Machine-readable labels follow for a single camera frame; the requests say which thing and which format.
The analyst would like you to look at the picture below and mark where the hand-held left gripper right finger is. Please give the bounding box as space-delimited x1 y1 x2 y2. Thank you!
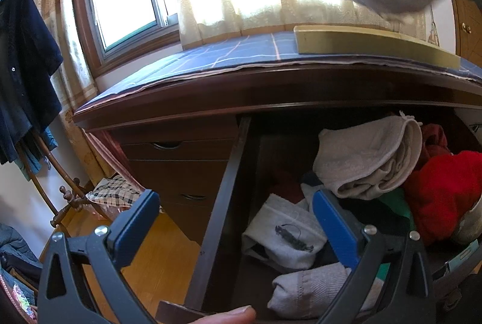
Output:
312 189 436 324

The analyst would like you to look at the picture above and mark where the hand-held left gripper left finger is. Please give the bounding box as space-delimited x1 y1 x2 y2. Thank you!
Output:
38 189 161 324

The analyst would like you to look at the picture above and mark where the beige towel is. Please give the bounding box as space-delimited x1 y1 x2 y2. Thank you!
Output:
312 112 423 200

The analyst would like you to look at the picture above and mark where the large wooden drawer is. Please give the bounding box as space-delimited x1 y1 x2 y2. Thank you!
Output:
156 113 482 324

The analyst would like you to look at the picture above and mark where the bright red underwear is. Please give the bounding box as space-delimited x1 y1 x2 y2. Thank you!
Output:
403 151 482 247

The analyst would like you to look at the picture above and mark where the olive green tray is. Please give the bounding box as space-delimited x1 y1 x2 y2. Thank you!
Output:
294 26 460 69

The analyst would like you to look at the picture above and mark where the large dark red underwear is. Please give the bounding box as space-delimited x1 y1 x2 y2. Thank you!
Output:
420 123 458 174

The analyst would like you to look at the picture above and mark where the deep small desk drawer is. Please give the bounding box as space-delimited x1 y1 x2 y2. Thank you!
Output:
126 158 232 245

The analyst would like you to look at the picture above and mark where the shallow small desk drawer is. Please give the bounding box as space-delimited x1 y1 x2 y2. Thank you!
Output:
120 138 239 162

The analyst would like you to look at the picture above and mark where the person's left hand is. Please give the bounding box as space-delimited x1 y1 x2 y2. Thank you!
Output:
181 305 257 324

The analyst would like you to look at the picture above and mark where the black white plaid cloth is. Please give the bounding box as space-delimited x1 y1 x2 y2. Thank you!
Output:
86 175 164 215

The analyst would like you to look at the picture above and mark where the dark navy garment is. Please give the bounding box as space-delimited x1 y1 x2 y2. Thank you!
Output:
337 196 411 234

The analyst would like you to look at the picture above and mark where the wooden wardrobe door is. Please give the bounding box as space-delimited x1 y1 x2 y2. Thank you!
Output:
450 0 482 58

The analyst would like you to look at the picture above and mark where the grey sock with navy toe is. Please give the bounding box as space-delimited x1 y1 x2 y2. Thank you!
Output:
300 171 326 213

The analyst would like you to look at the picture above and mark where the white printed sock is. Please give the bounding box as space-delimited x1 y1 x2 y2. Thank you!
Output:
241 193 328 270

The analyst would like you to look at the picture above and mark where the green garment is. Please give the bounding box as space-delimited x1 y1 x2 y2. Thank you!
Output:
374 188 414 281

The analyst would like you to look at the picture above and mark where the grey ribbed sock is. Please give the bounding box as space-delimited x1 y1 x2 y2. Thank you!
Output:
268 264 385 321

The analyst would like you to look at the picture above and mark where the pink striped cloth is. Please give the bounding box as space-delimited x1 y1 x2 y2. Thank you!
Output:
89 130 133 182

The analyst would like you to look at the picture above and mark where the wooden coat rack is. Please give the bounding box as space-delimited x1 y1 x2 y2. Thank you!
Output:
20 128 114 229

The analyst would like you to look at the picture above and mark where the pile of clothes on floor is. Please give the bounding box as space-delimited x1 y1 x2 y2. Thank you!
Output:
0 222 44 294

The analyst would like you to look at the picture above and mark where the teal hanging garment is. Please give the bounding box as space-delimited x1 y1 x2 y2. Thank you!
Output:
19 126 59 182

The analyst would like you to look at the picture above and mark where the teal box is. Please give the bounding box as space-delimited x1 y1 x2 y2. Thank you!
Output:
433 239 482 276

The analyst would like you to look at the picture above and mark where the colourful patterned bag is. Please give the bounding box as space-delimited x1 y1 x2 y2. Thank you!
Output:
0 271 38 324

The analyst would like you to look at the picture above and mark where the dark wooden dresser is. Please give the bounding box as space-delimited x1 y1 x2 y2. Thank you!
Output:
73 57 482 247

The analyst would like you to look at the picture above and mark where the patterned beige curtain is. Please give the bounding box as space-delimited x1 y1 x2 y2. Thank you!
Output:
36 0 127 189

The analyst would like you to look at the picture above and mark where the blue checked table cloth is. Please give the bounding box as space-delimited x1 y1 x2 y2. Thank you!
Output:
75 31 482 112

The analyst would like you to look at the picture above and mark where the navy buttoned shirt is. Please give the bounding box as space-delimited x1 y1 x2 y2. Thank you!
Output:
0 0 64 164

